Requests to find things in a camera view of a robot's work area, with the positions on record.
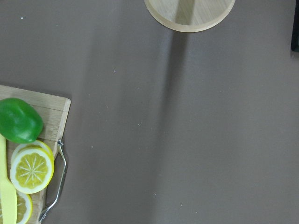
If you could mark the bamboo cutting board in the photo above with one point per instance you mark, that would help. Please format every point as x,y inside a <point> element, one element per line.
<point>54,111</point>

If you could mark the wooden cup tree stand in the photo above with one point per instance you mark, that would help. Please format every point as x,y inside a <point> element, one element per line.
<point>189,15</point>

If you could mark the back lemon slice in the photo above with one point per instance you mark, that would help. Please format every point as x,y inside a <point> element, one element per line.
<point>34,144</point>

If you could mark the lemon slice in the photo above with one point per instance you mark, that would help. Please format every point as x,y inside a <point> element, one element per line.
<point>31,170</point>
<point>24,208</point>
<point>34,144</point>

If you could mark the green toy lime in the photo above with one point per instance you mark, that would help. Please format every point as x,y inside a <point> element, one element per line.
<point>19,121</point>

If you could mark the upper lemon slice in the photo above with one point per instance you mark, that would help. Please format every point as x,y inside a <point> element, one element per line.
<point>31,170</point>

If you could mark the lower lemon slice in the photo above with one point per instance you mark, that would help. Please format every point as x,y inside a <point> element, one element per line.
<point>24,208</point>

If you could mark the black tray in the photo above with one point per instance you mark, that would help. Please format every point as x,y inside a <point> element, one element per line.
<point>295,29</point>

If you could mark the cutting board metal handle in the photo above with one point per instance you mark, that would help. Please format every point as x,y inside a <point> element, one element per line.
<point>44,212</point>

